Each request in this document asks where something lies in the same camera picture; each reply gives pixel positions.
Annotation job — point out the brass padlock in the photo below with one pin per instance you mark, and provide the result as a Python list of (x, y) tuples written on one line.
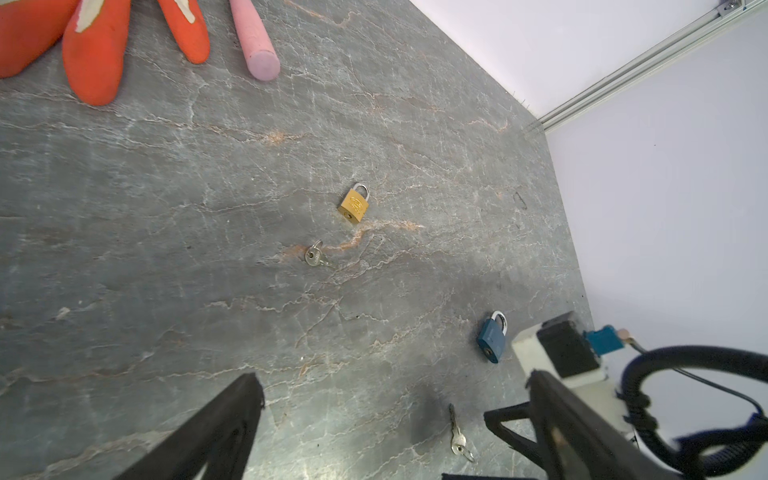
[(355, 204)]

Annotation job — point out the blue padlock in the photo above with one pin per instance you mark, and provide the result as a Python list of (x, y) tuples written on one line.
[(492, 337)]

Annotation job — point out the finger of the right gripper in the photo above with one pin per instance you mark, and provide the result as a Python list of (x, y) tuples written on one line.
[(496, 420)]

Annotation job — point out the small silver key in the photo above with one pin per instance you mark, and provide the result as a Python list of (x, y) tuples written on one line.
[(315, 256)]

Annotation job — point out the purple pink toy shovel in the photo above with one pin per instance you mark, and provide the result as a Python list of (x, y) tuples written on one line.
[(260, 56)]

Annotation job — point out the silver key for blue padlock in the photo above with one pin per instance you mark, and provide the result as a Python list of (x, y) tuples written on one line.
[(459, 444)]

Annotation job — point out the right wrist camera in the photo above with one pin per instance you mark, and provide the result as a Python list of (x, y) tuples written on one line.
[(559, 346)]

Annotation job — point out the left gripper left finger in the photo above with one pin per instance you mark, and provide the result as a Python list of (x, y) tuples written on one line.
[(215, 443)]

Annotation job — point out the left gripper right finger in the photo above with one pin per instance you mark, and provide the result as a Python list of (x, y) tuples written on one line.
[(576, 443)]

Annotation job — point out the orange work glove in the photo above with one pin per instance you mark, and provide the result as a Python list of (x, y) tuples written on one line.
[(93, 35)]

